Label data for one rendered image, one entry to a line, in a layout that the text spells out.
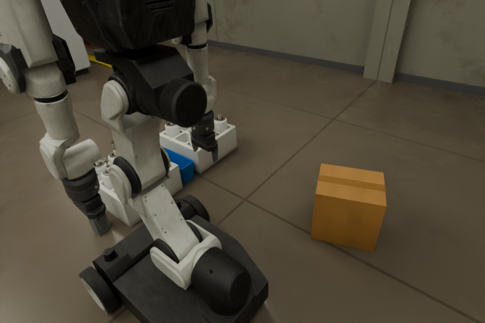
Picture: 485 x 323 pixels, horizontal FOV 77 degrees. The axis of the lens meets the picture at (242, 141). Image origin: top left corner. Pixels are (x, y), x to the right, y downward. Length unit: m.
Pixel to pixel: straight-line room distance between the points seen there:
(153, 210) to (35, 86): 0.60
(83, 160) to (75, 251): 0.98
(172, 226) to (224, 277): 0.28
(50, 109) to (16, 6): 0.21
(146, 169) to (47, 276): 0.89
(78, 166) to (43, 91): 0.23
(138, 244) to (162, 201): 0.33
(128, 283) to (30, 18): 1.00
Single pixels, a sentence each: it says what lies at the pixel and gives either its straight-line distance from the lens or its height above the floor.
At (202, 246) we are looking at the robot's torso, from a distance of 1.18.
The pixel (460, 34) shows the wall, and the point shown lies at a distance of 3.48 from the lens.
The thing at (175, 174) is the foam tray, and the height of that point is 0.13.
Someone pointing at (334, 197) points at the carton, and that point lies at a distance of 1.44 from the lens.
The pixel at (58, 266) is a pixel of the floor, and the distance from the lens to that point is 1.82.
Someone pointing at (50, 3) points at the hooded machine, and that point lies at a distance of 4.15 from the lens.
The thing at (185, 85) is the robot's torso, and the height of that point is 0.99.
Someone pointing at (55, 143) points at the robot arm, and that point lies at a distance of 0.85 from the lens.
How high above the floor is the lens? 1.25
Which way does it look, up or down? 32 degrees down
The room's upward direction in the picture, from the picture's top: 3 degrees counter-clockwise
